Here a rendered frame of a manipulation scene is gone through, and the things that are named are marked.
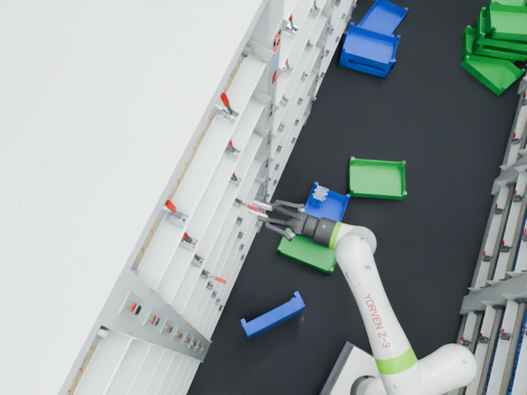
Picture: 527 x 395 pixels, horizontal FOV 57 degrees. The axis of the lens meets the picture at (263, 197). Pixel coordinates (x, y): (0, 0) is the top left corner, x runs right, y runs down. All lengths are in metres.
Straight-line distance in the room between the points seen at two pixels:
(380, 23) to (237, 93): 2.27
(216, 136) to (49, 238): 0.46
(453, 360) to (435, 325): 1.09
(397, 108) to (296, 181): 0.77
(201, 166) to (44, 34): 0.40
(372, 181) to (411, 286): 0.60
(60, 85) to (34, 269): 0.33
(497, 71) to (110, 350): 2.87
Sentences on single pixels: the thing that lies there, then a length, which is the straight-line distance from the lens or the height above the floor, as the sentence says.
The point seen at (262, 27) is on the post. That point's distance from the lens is 1.15.
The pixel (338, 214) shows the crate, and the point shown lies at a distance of 2.64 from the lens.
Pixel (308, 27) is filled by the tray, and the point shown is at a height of 1.10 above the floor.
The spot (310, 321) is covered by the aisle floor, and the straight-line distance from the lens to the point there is 2.53.
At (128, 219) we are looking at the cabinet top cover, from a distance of 0.81.
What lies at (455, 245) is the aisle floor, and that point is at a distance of 2.80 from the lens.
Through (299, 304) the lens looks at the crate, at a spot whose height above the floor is 0.20.
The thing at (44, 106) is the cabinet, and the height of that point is 1.75.
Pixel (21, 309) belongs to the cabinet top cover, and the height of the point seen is 1.75.
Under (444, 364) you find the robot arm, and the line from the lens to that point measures 1.59.
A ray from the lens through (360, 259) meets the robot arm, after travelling 1.42.
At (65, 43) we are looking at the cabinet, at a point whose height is 1.75.
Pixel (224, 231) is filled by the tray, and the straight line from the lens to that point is 1.66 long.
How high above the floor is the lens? 2.50
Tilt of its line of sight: 70 degrees down
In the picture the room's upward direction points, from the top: 4 degrees clockwise
